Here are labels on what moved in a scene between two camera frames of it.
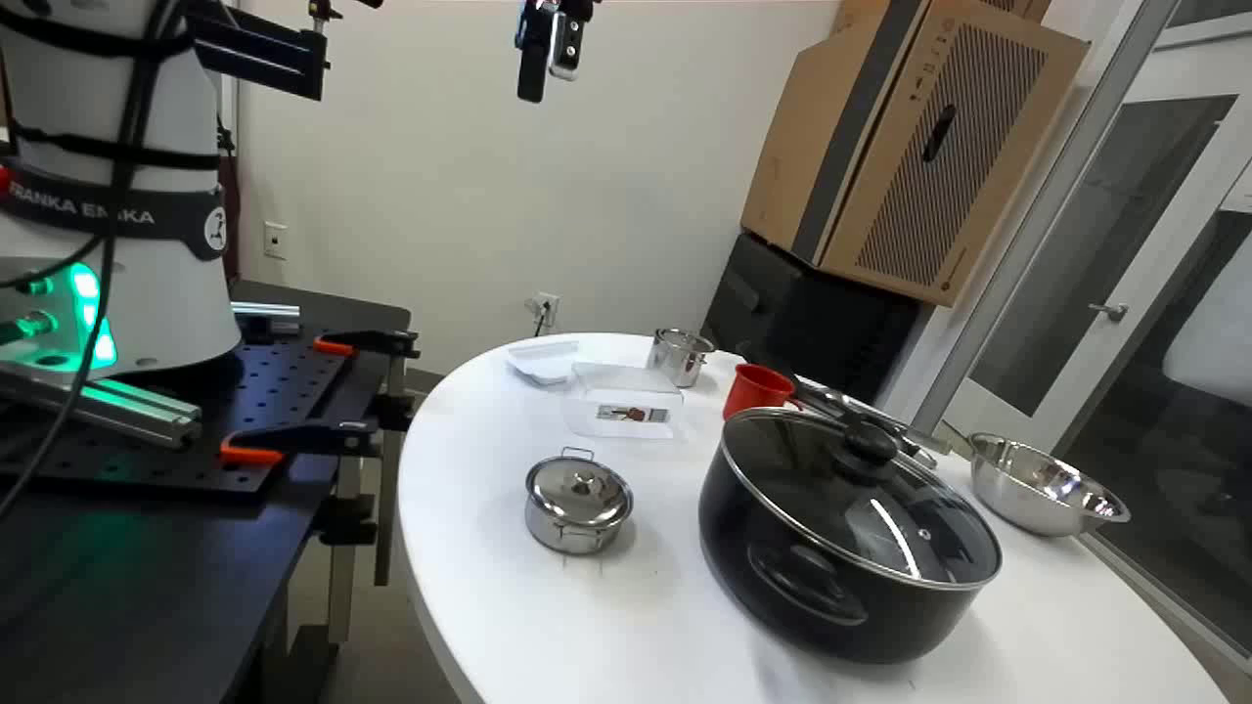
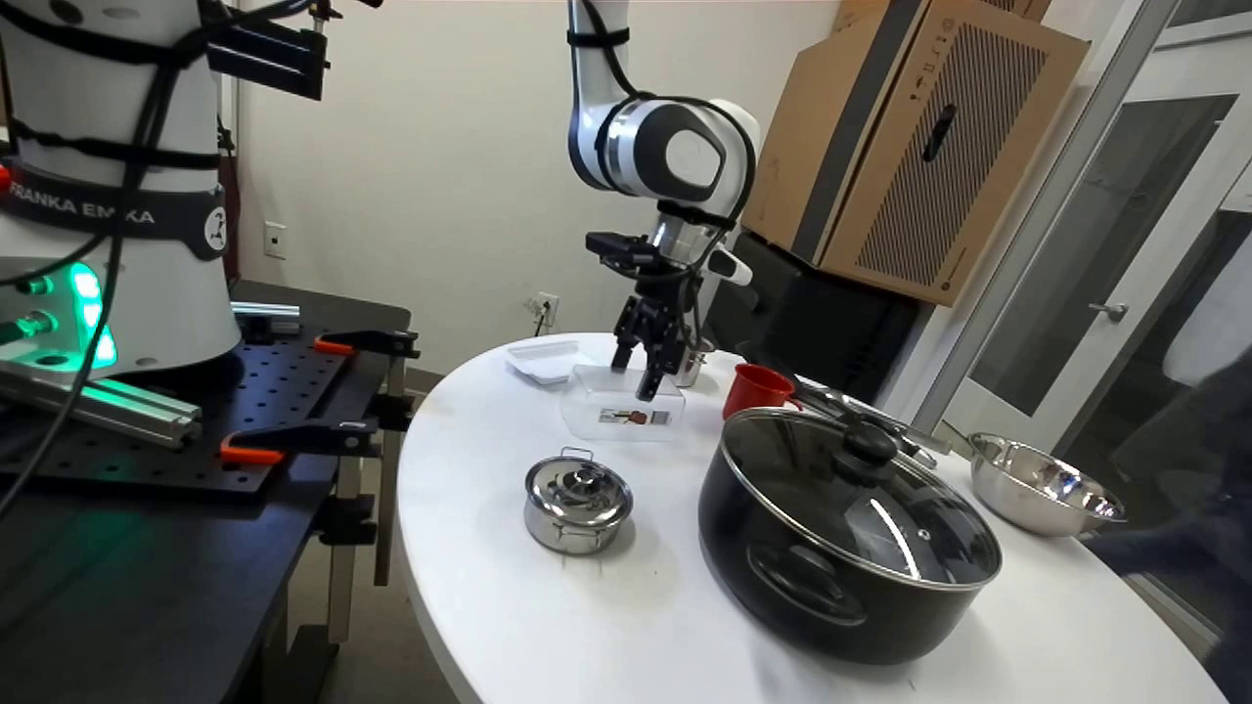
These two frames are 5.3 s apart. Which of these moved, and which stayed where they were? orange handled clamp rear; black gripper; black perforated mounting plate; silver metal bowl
Moved: black gripper
Stayed: orange handled clamp rear; black perforated mounting plate; silver metal bowl
